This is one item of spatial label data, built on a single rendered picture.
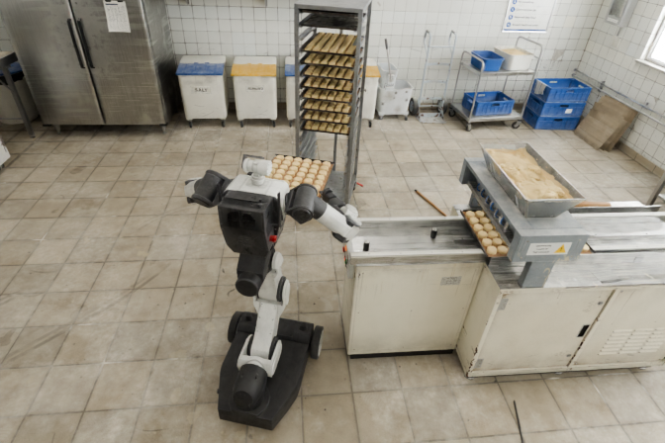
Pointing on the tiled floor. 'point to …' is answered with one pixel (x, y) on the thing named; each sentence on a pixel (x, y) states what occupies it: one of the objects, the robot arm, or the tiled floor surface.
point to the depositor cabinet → (568, 314)
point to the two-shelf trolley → (502, 91)
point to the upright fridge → (90, 33)
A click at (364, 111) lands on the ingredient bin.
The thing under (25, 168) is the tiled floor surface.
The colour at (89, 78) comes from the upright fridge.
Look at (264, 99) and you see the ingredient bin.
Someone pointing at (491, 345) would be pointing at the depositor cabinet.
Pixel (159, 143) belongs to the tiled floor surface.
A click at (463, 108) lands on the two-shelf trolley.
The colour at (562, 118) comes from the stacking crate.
